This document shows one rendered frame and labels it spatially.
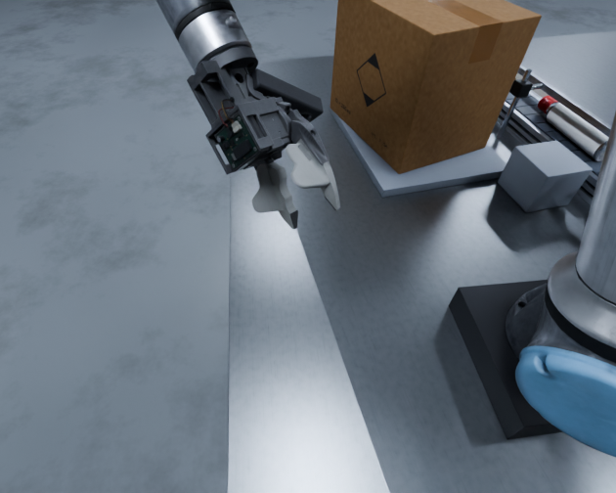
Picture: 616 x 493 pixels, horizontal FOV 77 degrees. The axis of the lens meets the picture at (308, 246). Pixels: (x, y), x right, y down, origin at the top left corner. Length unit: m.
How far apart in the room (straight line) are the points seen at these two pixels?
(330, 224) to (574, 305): 0.48
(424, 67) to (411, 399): 0.52
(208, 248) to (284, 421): 1.37
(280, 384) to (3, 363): 1.39
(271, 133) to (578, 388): 0.36
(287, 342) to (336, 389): 0.10
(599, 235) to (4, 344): 1.81
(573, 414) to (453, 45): 0.56
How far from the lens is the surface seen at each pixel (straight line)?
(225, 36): 0.48
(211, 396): 1.46
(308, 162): 0.46
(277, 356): 0.57
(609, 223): 0.30
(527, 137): 1.07
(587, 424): 0.39
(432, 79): 0.75
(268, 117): 0.46
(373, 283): 0.64
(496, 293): 0.63
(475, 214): 0.82
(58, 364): 1.70
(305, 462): 0.52
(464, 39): 0.76
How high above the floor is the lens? 1.34
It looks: 48 degrees down
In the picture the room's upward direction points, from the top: 2 degrees clockwise
